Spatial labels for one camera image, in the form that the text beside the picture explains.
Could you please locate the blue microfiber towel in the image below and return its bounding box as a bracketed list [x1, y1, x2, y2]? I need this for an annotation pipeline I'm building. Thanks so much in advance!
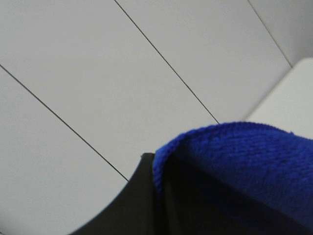
[153, 122, 313, 227]

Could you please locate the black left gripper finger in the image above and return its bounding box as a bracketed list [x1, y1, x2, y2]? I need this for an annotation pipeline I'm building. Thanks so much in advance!
[72, 153, 158, 235]

